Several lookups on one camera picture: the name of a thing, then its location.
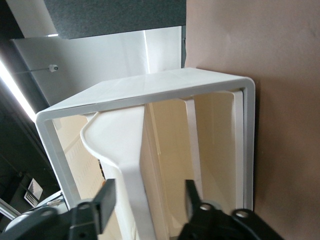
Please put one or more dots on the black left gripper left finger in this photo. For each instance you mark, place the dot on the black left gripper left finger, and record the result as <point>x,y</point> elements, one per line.
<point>106,200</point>

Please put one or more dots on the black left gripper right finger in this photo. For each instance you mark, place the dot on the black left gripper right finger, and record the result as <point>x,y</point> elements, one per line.
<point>200,225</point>

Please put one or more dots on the white ceiling air vent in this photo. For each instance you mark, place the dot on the white ceiling air vent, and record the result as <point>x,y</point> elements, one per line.
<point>33,191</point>

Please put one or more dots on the ceiling light strip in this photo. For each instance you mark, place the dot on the ceiling light strip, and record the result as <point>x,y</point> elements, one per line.
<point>15,92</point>

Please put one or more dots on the dark grey foam panel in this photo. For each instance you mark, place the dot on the dark grey foam panel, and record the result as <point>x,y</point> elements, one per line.
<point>112,17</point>

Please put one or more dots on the white security camera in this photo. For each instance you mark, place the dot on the white security camera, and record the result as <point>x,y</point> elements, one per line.
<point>53,67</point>

